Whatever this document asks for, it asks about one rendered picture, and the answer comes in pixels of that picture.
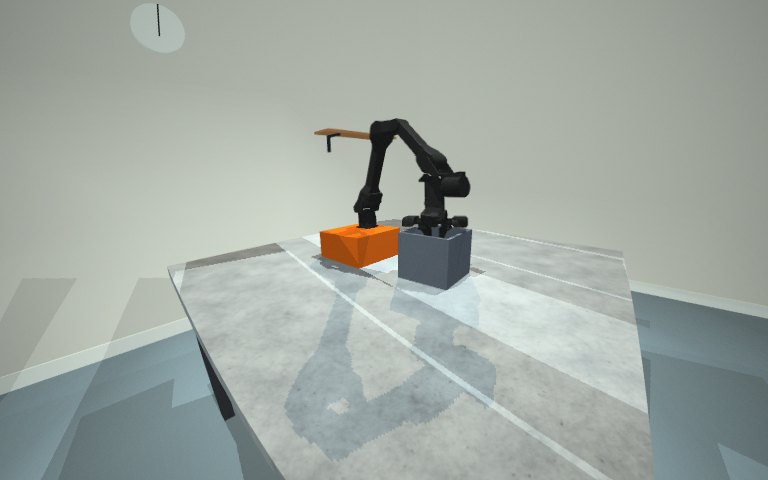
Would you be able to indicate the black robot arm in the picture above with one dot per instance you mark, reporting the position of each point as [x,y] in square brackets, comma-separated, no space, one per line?
[429,160]

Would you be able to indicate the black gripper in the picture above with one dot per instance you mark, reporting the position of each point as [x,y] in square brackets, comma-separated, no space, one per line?
[458,221]

